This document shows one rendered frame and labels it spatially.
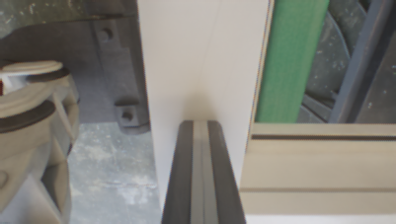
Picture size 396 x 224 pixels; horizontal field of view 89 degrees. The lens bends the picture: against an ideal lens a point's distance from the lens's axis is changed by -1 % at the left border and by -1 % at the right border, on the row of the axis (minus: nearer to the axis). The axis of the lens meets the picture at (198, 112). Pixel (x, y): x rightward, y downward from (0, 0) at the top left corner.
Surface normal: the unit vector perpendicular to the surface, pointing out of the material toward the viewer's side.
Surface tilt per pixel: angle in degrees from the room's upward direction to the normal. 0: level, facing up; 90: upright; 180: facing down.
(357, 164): 90
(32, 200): 10
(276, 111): 0
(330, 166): 90
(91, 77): 0
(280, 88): 0
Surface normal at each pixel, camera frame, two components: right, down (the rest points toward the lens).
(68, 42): 0.00, 0.47
